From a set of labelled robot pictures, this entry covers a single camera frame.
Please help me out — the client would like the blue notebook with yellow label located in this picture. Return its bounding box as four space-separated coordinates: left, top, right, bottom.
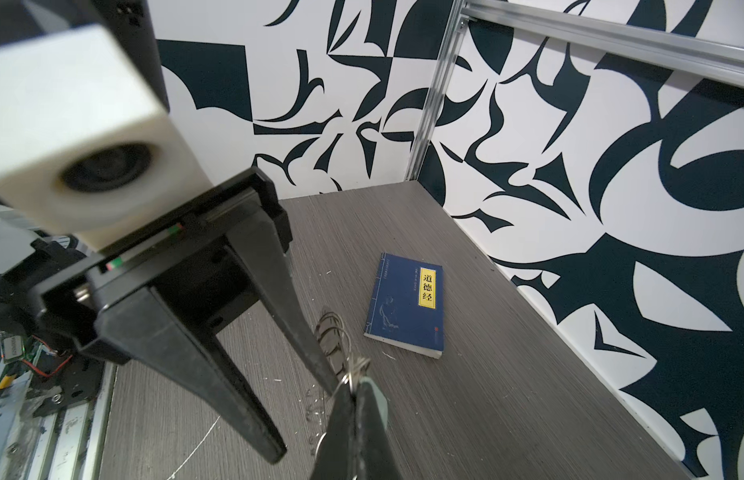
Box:
364 253 445 359

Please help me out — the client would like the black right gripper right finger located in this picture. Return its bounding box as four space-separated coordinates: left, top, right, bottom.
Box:
355 376 401 479

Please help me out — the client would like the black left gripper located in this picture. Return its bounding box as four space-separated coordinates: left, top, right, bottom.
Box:
28 167 339 464

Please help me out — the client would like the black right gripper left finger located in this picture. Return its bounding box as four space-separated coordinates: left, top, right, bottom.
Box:
310 383 356 480

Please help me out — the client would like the pale green key tag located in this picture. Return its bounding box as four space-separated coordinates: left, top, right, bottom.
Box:
364 377 389 430

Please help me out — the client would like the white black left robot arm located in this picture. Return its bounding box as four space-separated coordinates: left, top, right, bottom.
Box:
0 1 337 464

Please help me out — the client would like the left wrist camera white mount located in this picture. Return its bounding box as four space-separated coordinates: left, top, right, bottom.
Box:
0 25 212 250

